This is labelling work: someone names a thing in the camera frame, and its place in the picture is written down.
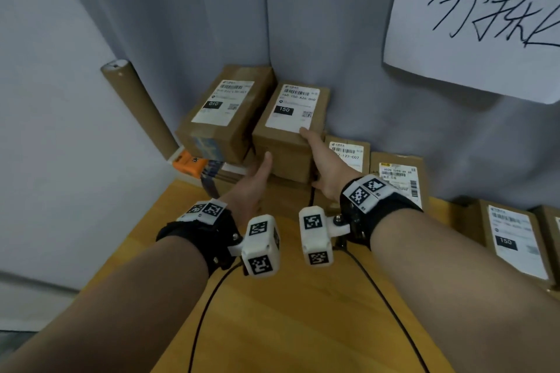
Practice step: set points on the grey curtain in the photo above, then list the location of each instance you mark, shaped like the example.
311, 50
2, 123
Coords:
332, 23

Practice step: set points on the orange plastic object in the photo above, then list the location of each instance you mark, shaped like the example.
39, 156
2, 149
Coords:
187, 163

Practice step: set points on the cardboard box yellow-marked label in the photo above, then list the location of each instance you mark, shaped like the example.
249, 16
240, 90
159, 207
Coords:
400, 176

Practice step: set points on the large labelled cardboard box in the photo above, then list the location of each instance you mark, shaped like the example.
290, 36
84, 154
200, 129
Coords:
223, 110

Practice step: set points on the taped flat cardboard parcel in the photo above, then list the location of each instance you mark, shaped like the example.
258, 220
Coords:
223, 178

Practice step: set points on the cardboard box long white label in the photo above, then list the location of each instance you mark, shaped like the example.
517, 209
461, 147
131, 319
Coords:
512, 237

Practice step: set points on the person's right hand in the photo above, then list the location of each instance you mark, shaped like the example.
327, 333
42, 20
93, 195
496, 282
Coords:
332, 171

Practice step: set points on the person's right forearm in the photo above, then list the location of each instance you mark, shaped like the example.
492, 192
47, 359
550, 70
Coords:
463, 289

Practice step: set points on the plain brown cardboard box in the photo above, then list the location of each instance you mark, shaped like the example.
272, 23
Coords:
549, 224

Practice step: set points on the person's left hand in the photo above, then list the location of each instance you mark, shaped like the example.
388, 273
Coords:
249, 193

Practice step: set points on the brown cardboard tube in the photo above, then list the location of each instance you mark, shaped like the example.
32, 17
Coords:
140, 108

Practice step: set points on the white handwritten paper sign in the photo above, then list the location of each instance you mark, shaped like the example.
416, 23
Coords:
477, 14

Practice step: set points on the small labelled cardboard box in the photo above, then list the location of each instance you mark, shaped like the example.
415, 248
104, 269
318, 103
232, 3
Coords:
288, 123

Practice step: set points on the person's right thumb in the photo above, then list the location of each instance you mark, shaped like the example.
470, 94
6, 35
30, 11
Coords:
309, 135

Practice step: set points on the person's left forearm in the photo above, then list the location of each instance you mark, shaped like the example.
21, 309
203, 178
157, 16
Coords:
118, 311

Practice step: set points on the person's left thumb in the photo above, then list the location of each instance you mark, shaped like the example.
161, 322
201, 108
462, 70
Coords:
264, 165

